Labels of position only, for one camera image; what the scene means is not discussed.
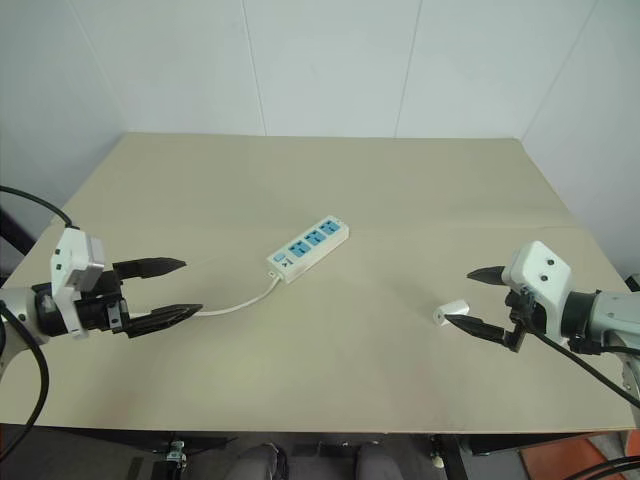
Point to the grey rounded shape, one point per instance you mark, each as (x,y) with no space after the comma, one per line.
(375,462)
(260,462)

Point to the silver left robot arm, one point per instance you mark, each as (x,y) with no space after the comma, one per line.
(22,305)

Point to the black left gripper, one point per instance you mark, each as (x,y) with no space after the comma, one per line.
(107,305)

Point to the white plug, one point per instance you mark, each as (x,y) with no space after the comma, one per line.
(452,311)

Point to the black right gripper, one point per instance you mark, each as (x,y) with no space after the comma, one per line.
(522,310)

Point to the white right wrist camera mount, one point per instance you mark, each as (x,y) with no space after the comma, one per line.
(542,272)

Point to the metal table bracket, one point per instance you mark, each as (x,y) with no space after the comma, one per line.
(176,455)

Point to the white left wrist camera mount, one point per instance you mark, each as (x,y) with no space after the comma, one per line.
(70,260)

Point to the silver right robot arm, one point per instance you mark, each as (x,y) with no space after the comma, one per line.
(607,312)

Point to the white blue power strip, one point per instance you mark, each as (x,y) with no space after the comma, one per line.
(310,245)

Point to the black table leg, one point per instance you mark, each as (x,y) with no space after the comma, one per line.
(450,460)

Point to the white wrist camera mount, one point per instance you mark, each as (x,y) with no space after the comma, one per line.
(542,272)
(70,260)

